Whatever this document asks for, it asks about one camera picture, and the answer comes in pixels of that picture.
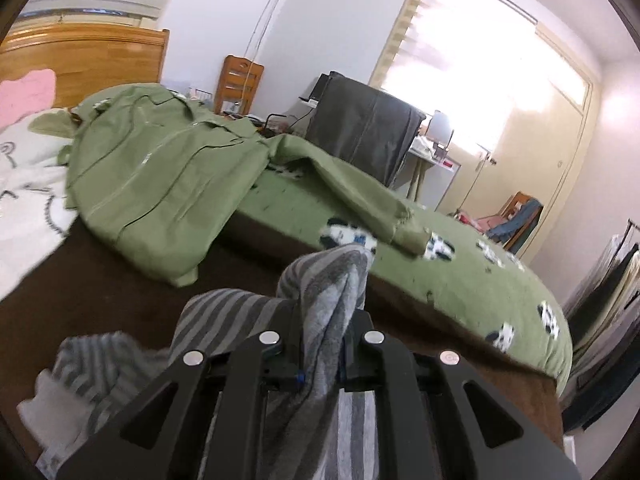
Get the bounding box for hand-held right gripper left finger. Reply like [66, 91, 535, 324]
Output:
[57, 305, 306, 480]

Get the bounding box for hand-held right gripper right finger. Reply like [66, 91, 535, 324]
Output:
[341, 310, 583, 480]

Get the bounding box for grey striped hoodie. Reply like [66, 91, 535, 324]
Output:
[17, 242, 382, 480]

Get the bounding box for wooden chair with clothes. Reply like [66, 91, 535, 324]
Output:
[452, 191, 545, 257]

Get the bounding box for row of hanging clothes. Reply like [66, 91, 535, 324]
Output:
[560, 220, 640, 432]

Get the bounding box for green panda print duvet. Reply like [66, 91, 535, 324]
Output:
[220, 155, 574, 397]

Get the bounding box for white desk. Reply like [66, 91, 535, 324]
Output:
[400, 135, 462, 212]

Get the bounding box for blue jeans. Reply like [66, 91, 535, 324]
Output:
[487, 199, 544, 252]

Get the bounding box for green zip jacket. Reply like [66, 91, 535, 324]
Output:
[65, 84, 431, 289]

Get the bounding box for dark grey fabric cover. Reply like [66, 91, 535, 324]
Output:
[305, 71, 427, 189]

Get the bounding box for small desk monitor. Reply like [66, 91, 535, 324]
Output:
[427, 110, 454, 157]

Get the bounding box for cream door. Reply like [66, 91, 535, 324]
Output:
[435, 25, 599, 272]

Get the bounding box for white bear print blanket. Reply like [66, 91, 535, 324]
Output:
[0, 109, 82, 302]

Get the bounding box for wooden headboard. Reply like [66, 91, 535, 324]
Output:
[0, 24, 171, 111]

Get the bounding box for pink pillow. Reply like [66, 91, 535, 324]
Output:
[0, 69, 57, 132]

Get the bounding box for white wall cable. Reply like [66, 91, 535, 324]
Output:
[244, 0, 317, 117]

